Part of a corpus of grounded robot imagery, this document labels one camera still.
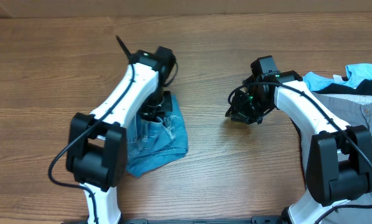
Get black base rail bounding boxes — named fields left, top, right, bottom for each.
left=61, top=214, right=283, bottom=224

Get black garment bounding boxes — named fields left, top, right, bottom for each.
left=315, top=80, right=372, bottom=96

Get grey garment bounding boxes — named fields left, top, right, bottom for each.
left=314, top=93, right=372, bottom=223

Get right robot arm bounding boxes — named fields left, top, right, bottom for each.
left=225, top=55, right=372, bottom=223

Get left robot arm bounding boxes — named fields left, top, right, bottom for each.
left=66, top=47, right=177, bottom=223

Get light blue shirt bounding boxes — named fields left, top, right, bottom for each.
left=303, top=63, right=372, bottom=91

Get light blue denim jeans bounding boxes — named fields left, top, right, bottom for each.
left=126, top=95, right=188, bottom=177

